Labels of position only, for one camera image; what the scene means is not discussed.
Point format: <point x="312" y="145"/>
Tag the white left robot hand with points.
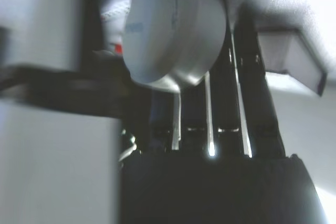
<point x="210" y="187"/>

